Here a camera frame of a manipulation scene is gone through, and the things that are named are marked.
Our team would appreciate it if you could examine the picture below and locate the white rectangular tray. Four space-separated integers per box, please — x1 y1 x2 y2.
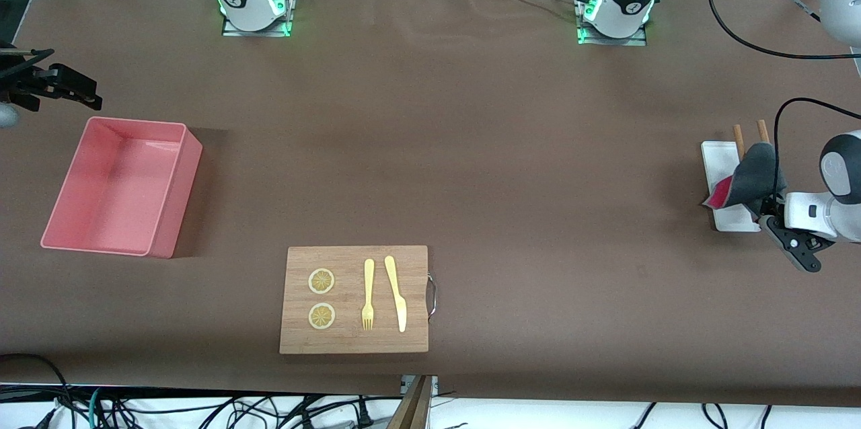
701 141 762 233

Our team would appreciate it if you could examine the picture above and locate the yellow knife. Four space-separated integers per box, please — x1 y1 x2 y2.
384 255 408 334

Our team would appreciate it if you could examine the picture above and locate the small metal bracket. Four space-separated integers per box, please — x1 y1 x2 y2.
401 375 439 395

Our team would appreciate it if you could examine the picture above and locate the pink plastic bin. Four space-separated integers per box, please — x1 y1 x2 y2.
40 116 203 260

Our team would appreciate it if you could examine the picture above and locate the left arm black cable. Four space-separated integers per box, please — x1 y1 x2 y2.
706 0 861 198

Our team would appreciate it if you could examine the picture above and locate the wooden plank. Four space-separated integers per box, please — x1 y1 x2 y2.
387 375 433 429

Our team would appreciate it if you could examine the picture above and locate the lemon slice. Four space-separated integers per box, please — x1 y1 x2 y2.
308 268 336 295
308 303 336 331

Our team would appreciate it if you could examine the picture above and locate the yellow fork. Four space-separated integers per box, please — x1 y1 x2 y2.
361 258 375 332

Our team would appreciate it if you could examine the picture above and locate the grey and red cloth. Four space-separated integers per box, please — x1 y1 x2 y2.
702 142 788 216

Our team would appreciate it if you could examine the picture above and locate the wooden cutting board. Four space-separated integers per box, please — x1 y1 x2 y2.
279 245 429 354

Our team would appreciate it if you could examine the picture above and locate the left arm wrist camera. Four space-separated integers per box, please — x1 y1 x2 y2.
765 214 835 274

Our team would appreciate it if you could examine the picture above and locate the black looped floor cable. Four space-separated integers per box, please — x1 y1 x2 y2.
0 353 69 429

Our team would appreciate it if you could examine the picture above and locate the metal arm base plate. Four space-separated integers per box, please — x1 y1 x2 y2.
222 0 294 37
576 0 648 46

